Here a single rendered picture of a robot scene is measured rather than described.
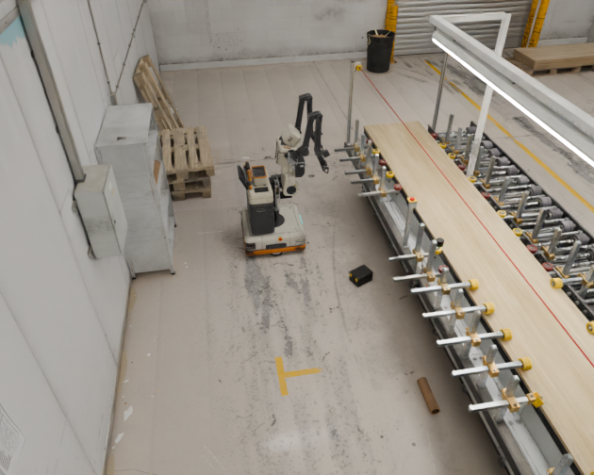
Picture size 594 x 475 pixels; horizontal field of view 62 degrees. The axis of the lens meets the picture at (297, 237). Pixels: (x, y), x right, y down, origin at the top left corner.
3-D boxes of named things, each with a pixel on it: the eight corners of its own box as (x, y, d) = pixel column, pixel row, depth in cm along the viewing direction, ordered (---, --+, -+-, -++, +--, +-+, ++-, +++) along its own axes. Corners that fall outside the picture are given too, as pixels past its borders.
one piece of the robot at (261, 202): (252, 245, 539) (246, 179, 488) (247, 216, 582) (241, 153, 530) (282, 241, 544) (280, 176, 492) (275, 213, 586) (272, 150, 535)
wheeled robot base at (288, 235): (246, 258, 543) (244, 240, 528) (241, 224, 593) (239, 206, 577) (306, 251, 552) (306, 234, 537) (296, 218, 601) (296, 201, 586)
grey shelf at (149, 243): (132, 279, 523) (93, 147, 428) (139, 229, 593) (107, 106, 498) (174, 274, 529) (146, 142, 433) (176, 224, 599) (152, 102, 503)
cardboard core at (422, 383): (431, 409, 390) (418, 378, 414) (429, 415, 395) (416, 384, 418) (440, 407, 391) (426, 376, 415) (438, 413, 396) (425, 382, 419)
